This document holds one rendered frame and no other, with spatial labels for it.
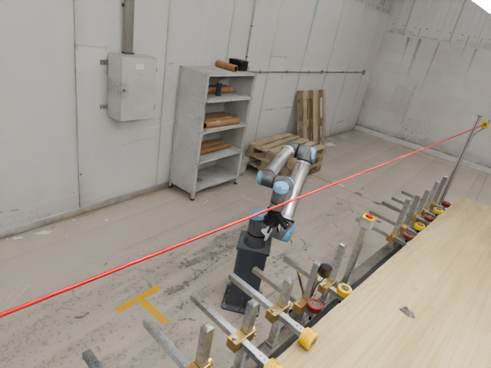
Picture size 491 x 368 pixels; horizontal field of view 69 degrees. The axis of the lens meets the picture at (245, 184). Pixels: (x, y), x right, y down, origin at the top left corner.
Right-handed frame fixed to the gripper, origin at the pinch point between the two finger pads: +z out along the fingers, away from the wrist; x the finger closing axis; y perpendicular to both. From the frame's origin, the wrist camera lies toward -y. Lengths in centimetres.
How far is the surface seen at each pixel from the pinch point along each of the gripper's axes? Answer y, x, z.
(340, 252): -43.4, -0.2, -14.2
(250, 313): -37, 75, -15
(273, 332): -39, 50, 14
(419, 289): -85, -34, 4
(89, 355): -4, 124, -2
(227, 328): -30, 77, -2
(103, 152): 225, -22, 29
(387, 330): -81, 15, 4
